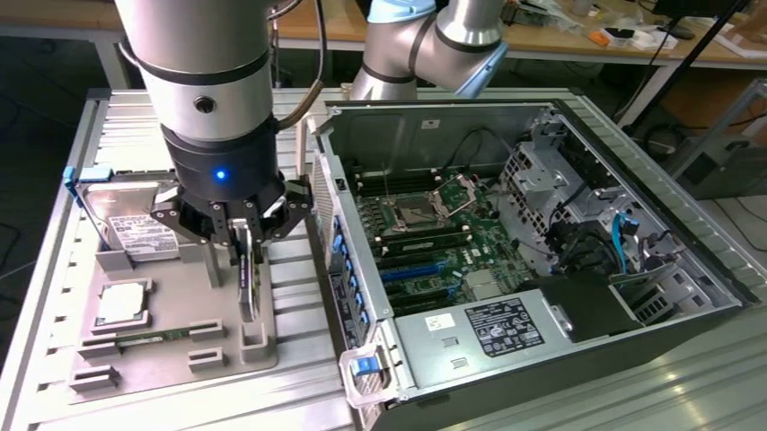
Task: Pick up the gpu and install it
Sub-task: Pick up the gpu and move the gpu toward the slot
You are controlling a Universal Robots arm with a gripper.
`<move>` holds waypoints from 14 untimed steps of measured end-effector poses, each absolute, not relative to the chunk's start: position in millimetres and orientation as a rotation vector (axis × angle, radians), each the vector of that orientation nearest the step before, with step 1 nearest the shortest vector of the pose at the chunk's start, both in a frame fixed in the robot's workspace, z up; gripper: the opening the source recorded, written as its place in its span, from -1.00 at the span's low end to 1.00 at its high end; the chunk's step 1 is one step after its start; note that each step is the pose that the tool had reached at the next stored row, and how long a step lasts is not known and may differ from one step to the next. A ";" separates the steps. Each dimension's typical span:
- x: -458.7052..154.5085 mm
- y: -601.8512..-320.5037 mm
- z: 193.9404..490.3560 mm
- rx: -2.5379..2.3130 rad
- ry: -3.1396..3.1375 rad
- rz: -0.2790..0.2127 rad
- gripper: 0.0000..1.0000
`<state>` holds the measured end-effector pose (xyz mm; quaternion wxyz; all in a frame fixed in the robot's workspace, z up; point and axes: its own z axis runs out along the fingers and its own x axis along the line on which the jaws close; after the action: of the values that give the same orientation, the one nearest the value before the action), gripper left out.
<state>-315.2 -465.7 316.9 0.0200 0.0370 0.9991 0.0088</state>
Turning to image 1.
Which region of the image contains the black open PC case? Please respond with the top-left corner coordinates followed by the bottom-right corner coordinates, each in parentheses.
top-left (296, 98), bottom-right (758, 431)

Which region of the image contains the white and black desk object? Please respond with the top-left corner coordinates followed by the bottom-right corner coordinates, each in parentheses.
top-left (602, 25), bottom-right (679, 50)

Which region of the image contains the black graphics card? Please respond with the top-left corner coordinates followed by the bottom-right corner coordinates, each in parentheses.
top-left (230, 217), bottom-right (266, 323)

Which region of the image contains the wooden desk white frame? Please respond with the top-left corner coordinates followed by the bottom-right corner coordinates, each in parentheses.
top-left (502, 0), bottom-right (767, 129)
top-left (0, 0), bottom-right (368, 91)

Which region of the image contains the grey disk bay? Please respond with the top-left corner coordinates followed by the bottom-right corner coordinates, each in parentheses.
top-left (609, 262), bottom-right (702, 327)

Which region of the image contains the blue disk caddy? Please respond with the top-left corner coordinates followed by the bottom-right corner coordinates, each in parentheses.
top-left (63, 165), bottom-right (179, 252)

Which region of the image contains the blue wire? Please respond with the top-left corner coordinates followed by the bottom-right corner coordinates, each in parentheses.
top-left (610, 213), bottom-right (637, 276)

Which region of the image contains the metal socket cover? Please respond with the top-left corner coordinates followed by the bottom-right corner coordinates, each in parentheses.
top-left (430, 172), bottom-right (484, 212)

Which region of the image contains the silver CPU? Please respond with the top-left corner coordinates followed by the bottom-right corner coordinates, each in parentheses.
top-left (95, 283), bottom-right (150, 325)

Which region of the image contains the black stand pole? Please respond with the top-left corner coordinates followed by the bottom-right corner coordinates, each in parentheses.
top-left (615, 0), bottom-right (755, 127)

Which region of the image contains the blue expansion slot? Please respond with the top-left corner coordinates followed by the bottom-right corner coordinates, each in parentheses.
top-left (380, 263), bottom-right (443, 283)

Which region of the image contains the grey power supply unit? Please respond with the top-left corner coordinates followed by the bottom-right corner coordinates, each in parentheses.
top-left (392, 289), bottom-right (581, 391)

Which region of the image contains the black RAM slot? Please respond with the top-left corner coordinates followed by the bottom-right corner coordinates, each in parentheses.
top-left (356, 179), bottom-right (443, 195)

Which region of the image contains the beige case handle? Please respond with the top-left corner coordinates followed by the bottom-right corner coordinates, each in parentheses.
top-left (296, 110), bottom-right (336, 180)

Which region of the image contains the CPU socket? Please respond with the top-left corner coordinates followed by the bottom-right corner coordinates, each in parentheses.
top-left (392, 192), bottom-right (450, 229)

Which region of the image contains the black expansion slot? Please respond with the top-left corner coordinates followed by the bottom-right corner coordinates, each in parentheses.
top-left (388, 299), bottom-right (455, 317)
top-left (383, 286), bottom-right (450, 303)

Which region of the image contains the green RAM stick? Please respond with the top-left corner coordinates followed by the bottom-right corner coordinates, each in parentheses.
top-left (116, 329), bottom-right (192, 347)

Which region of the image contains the silver chipset heatsink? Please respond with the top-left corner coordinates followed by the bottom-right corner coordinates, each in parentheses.
top-left (464, 270), bottom-right (503, 303)

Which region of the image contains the dark equipment box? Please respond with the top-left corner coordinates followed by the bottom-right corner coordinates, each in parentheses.
top-left (682, 141), bottom-right (767, 201)

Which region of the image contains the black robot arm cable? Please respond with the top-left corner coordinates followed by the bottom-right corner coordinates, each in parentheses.
top-left (116, 0), bottom-right (330, 130)

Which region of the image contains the grey parts rack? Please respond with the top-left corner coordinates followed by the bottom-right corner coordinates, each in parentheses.
top-left (63, 241), bottom-right (282, 405)

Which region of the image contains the clear case handle blue latch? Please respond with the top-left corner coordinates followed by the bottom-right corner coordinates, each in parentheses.
top-left (338, 345), bottom-right (400, 408)

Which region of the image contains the black internal wire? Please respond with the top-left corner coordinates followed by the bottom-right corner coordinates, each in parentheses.
top-left (450, 128), bottom-right (512, 171)

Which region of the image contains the green motherboard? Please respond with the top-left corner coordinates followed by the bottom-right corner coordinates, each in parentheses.
top-left (352, 166), bottom-right (540, 318)

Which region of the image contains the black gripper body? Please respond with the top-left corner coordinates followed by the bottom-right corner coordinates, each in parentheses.
top-left (159, 119), bottom-right (287, 203)

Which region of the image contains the silver hard disk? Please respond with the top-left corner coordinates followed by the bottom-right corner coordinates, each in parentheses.
top-left (82, 181), bottom-right (194, 264)

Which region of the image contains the perforated metal drive cage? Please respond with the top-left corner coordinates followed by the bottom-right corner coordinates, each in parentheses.
top-left (500, 141), bottom-right (601, 237)

